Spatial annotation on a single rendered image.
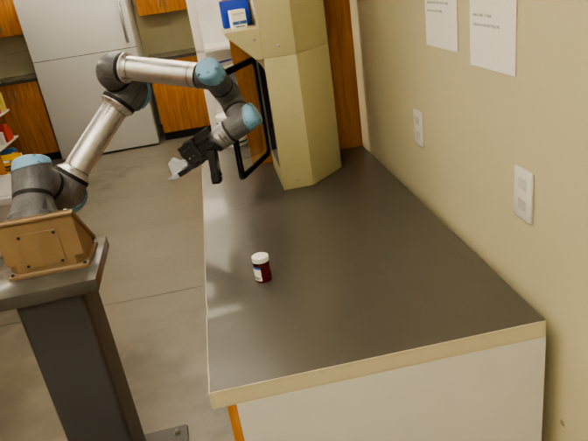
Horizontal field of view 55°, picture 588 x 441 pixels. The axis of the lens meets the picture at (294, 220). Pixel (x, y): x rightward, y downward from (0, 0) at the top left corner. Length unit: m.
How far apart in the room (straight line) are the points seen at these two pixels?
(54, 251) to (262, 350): 0.81
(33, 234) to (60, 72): 5.33
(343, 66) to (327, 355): 1.47
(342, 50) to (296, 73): 0.45
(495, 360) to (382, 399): 0.25
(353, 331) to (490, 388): 0.31
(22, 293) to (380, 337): 1.04
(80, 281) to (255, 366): 0.72
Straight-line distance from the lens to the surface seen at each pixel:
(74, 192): 1.99
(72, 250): 1.82
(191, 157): 1.82
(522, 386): 1.37
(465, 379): 1.29
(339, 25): 2.39
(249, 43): 1.96
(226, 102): 1.81
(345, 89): 2.42
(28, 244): 1.83
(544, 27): 1.19
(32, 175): 1.88
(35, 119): 7.36
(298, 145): 2.04
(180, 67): 1.78
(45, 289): 1.77
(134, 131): 7.06
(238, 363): 1.22
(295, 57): 1.99
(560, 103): 1.16
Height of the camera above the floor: 1.66
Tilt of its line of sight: 23 degrees down
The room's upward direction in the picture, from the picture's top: 9 degrees counter-clockwise
